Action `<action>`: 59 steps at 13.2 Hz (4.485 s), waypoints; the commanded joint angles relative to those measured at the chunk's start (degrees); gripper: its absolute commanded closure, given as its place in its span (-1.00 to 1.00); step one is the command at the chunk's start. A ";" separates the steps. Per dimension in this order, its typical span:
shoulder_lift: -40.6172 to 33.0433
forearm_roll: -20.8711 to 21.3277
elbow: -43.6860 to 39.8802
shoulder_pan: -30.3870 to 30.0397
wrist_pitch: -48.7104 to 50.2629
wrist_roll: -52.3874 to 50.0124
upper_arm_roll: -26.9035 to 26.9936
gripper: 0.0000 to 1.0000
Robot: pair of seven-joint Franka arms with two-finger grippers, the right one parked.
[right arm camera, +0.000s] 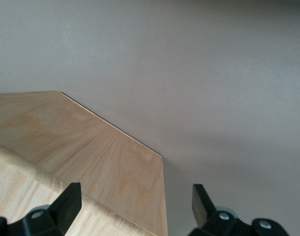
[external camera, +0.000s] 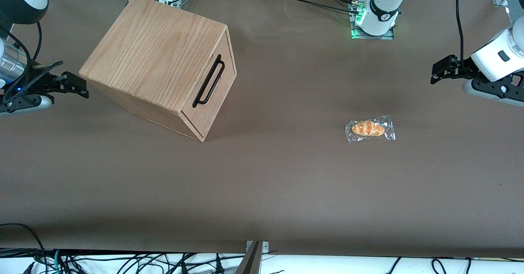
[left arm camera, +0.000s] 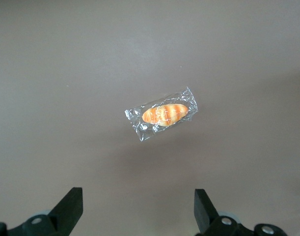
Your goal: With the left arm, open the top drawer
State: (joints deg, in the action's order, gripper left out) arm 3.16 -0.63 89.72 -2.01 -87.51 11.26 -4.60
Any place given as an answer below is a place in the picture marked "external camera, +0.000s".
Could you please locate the bread roll in clear wrapper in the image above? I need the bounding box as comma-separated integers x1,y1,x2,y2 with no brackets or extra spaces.
345,115,396,144

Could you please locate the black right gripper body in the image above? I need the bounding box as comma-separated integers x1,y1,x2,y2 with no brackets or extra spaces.
0,70,63,103

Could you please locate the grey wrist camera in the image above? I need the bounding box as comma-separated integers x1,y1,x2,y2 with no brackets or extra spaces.
0,95,54,116
462,71,524,107

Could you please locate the black metal drawer handle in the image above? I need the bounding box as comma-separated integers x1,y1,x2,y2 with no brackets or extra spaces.
192,54,225,108

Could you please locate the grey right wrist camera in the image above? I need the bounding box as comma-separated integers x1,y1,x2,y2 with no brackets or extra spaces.
0,95,54,116

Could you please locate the metal table edge bracket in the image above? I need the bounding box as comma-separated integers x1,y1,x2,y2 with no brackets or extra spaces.
235,240,269,274

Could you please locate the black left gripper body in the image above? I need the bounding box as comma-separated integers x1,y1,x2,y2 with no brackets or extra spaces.
448,56,481,82

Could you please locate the wooden drawer with black handle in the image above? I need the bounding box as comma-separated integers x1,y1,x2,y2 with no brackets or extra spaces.
180,25,237,140

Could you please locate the large table cover sheet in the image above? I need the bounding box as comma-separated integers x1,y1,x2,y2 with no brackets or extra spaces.
0,0,524,259

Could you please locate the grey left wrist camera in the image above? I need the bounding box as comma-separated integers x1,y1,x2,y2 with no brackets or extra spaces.
462,71,524,107

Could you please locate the light wooden drawer cabinet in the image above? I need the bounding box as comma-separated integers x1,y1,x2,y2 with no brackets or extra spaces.
79,0,237,143

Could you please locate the black looped cable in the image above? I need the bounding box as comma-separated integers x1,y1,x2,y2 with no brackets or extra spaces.
0,223,46,274

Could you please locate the black base power cable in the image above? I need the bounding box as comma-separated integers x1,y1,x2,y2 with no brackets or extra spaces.
282,0,357,12

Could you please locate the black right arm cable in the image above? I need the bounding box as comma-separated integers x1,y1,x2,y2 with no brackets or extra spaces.
0,20,43,63

